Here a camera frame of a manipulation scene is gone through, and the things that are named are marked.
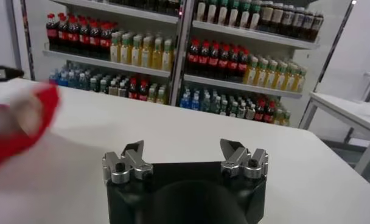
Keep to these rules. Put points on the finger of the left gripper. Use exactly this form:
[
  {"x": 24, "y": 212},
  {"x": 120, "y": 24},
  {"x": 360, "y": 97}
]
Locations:
[{"x": 13, "y": 73}]

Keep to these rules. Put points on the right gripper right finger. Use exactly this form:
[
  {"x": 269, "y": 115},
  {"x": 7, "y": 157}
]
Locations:
[{"x": 236, "y": 164}]

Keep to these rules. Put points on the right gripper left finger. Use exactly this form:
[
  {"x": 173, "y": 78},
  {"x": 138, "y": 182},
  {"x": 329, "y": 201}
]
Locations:
[{"x": 136, "y": 169}]

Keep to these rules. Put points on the red shirt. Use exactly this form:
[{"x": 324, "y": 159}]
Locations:
[{"x": 5, "y": 146}]

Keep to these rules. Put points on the blue label water bottle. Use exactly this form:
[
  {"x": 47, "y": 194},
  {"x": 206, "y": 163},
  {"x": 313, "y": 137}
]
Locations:
[
  {"x": 54, "y": 77},
  {"x": 63, "y": 79},
  {"x": 195, "y": 102},
  {"x": 185, "y": 100}
]

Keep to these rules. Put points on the beige label dark drink bottle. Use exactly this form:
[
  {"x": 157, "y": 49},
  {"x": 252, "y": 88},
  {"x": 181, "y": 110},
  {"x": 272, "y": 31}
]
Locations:
[
  {"x": 250, "y": 112},
  {"x": 277, "y": 18},
  {"x": 307, "y": 25},
  {"x": 297, "y": 22},
  {"x": 266, "y": 16},
  {"x": 287, "y": 20},
  {"x": 316, "y": 26},
  {"x": 242, "y": 111}
]

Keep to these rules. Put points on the green cap dark tea bottle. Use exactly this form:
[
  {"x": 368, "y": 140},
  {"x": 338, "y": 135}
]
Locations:
[
  {"x": 233, "y": 14},
  {"x": 211, "y": 10},
  {"x": 222, "y": 12},
  {"x": 201, "y": 9},
  {"x": 254, "y": 17},
  {"x": 93, "y": 84},
  {"x": 103, "y": 86},
  {"x": 233, "y": 109},
  {"x": 243, "y": 16},
  {"x": 224, "y": 108}
]

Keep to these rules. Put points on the red cap cola bottle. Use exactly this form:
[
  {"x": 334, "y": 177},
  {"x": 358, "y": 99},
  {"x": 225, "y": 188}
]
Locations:
[
  {"x": 223, "y": 63},
  {"x": 233, "y": 64},
  {"x": 52, "y": 33},
  {"x": 242, "y": 66},
  {"x": 192, "y": 58},
  {"x": 203, "y": 59},
  {"x": 73, "y": 37},
  {"x": 84, "y": 39},
  {"x": 259, "y": 111},
  {"x": 62, "y": 35},
  {"x": 132, "y": 88},
  {"x": 105, "y": 43},
  {"x": 213, "y": 61},
  {"x": 94, "y": 41},
  {"x": 143, "y": 90},
  {"x": 269, "y": 112}
]

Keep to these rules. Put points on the green tinted water bottle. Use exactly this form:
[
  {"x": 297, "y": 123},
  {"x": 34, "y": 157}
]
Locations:
[
  {"x": 216, "y": 105},
  {"x": 206, "y": 103},
  {"x": 72, "y": 79},
  {"x": 81, "y": 81}
]

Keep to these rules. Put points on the green cap yellow tea bottle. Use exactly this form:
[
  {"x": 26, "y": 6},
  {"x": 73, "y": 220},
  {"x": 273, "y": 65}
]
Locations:
[
  {"x": 270, "y": 76},
  {"x": 161, "y": 95},
  {"x": 290, "y": 79},
  {"x": 251, "y": 73},
  {"x": 277, "y": 117},
  {"x": 261, "y": 74},
  {"x": 125, "y": 51},
  {"x": 286, "y": 118},
  {"x": 135, "y": 53},
  {"x": 146, "y": 54},
  {"x": 167, "y": 58},
  {"x": 280, "y": 77},
  {"x": 299, "y": 81},
  {"x": 152, "y": 94},
  {"x": 156, "y": 56},
  {"x": 115, "y": 50}
]

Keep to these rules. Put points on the grey metal drinks shelf unit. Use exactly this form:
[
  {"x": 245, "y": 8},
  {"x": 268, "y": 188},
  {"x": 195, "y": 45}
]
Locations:
[
  {"x": 112, "y": 65},
  {"x": 233, "y": 85}
]

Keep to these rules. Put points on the white cap dark drink bottle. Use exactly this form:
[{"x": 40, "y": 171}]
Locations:
[
  {"x": 113, "y": 88},
  {"x": 122, "y": 89}
]

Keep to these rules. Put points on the white table with metal legs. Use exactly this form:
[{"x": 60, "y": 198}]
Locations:
[{"x": 349, "y": 109}]

